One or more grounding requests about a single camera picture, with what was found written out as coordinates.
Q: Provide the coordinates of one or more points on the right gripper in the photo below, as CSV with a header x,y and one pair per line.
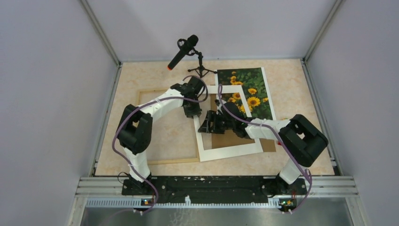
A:
x,y
211,116

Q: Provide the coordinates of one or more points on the white mat board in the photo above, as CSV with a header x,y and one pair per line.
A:
x,y
230,151

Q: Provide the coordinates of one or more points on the aluminium rail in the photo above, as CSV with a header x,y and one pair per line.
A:
x,y
106,192

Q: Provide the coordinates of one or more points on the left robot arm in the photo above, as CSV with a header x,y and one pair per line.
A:
x,y
134,132

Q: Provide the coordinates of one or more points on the black microphone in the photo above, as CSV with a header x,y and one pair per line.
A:
x,y
186,48

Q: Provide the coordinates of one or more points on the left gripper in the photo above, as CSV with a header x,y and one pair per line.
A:
x,y
196,111

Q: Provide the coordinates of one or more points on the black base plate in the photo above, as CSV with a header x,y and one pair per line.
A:
x,y
214,189

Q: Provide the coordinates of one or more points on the sunflower photo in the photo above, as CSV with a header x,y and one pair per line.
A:
x,y
255,90

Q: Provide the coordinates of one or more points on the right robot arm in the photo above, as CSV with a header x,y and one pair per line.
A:
x,y
301,140

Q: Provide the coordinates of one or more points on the brown backing board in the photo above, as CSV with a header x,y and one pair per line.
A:
x,y
229,138

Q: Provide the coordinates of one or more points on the black tripod stand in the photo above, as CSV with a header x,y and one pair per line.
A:
x,y
201,71

